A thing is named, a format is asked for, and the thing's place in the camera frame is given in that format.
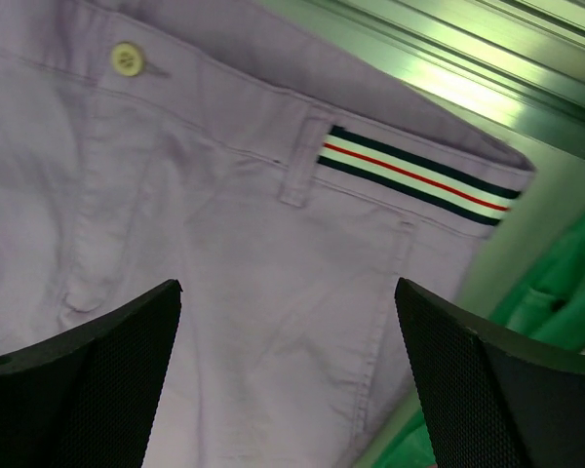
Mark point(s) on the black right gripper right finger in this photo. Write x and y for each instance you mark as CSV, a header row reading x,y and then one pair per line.
x,y
491,397

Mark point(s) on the purple trousers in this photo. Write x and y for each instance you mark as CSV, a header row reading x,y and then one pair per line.
x,y
285,183

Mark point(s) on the aluminium frame rail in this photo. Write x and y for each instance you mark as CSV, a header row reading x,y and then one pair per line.
x,y
515,64

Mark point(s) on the green item under trousers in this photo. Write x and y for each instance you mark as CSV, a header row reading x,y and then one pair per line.
x,y
546,305

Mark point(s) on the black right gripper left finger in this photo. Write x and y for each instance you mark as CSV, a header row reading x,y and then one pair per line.
x,y
87,397

